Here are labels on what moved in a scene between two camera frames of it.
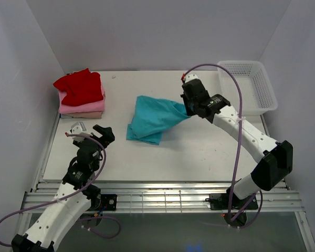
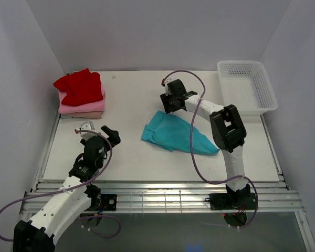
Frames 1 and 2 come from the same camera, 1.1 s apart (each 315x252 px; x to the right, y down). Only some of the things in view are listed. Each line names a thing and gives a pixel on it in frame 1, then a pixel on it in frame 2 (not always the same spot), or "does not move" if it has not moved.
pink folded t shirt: x=97 y=106 does not move
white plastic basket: x=257 y=93 does not move
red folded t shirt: x=82 y=87 does not move
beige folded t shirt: x=90 y=114 does not move
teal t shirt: x=152 y=116 → x=174 y=133
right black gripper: x=189 y=111 → x=168 y=108
